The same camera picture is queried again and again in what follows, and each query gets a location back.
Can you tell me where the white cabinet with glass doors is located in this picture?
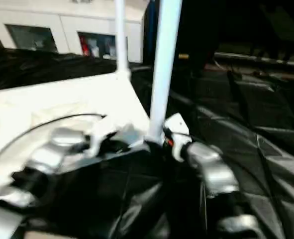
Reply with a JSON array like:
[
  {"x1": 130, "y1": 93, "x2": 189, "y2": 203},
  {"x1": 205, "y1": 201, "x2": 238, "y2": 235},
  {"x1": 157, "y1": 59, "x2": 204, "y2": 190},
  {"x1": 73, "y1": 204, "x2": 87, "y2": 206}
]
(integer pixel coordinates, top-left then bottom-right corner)
[{"x1": 0, "y1": 0, "x2": 148, "y2": 63}]

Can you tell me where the black mat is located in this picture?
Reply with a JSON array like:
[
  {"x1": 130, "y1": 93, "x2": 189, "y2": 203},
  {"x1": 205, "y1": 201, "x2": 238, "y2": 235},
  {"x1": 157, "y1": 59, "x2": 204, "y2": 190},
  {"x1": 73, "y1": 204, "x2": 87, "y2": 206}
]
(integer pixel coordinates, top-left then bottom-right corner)
[{"x1": 0, "y1": 47, "x2": 294, "y2": 239}]

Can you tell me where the grey metal rail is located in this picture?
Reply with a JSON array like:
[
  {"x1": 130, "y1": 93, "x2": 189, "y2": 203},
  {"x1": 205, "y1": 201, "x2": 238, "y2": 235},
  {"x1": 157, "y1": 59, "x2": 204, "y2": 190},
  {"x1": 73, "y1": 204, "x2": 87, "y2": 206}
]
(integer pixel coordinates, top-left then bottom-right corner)
[{"x1": 215, "y1": 52, "x2": 294, "y2": 69}]

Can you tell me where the white plastic table top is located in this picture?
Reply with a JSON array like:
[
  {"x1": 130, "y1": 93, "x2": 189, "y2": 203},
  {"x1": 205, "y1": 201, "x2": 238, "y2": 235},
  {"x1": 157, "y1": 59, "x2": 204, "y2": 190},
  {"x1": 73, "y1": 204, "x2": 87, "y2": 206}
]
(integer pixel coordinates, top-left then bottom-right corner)
[{"x1": 0, "y1": 70, "x2": 153, "y2": 200}]

